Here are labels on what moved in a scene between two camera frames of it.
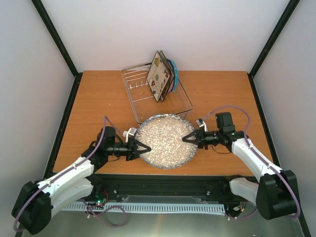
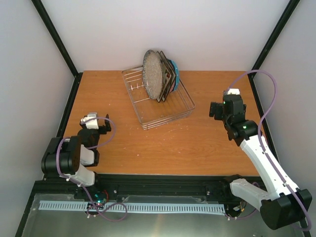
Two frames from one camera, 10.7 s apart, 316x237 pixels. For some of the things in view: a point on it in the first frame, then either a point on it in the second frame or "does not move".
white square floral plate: [161, 75] to [172, 79]
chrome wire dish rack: [177, 102] does not move
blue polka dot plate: [174, 86] does not move
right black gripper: [200, 139] to [215, 106]
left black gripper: [133, 152] to [103, 130]
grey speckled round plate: [163, 134] to [152, 75]
